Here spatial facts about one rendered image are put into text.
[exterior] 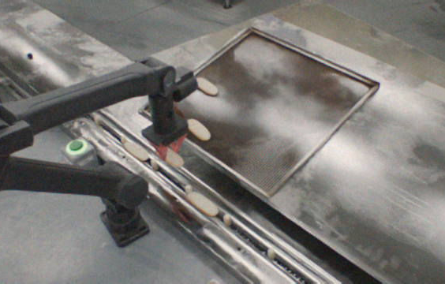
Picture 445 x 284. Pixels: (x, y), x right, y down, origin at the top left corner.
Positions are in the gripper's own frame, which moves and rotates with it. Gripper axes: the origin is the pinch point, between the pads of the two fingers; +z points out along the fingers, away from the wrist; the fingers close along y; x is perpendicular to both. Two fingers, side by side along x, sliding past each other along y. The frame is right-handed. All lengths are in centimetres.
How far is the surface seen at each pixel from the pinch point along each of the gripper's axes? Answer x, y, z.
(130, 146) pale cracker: 17.1, -1.0, 7.7
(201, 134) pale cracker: 2.0, 13.2, 3.2
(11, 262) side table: 8.8, -43.7, 11.1
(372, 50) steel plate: -2, 99, 13
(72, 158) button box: 21.1, -16.9, 4.0
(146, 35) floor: 199, 132, 96
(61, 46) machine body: 91, 18, 13
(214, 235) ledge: -22.6, -6.3, 7.2
